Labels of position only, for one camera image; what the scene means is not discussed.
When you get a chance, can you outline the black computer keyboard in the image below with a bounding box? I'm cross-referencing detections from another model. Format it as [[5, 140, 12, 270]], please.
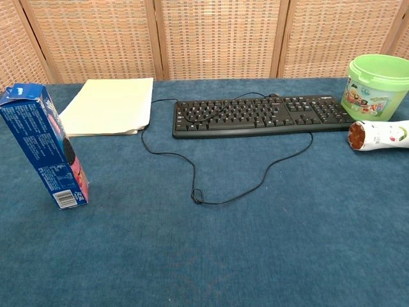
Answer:
[[172, 94, 360, 140]]

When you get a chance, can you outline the blue table cloth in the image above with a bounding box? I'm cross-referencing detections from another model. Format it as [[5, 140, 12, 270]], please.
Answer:
[[0, 76, 409, 307]]

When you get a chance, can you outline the woven wooden folding screen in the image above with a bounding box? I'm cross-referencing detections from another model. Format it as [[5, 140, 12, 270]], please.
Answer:
[[0, 0, 409, 93]]

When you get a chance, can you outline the white printed snack tube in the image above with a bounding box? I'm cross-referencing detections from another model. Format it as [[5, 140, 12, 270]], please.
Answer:
[[346, 119, 409, 153]]

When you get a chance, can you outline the green plastic bucket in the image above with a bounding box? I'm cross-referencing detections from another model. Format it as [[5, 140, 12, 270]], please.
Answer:
[[339, 54, 409, 122]]

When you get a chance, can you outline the black keyboard cable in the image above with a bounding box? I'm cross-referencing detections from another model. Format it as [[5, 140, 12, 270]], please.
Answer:
[[141, 92, 314, 206]]

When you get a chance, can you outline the cream paper folder stack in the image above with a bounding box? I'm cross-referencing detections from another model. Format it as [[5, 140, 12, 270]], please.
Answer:
[[58, 77, 155, 138]]

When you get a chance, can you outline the blue cookie box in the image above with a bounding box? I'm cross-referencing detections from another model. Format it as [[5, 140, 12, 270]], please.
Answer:
[[0, 83, 90, 210]]

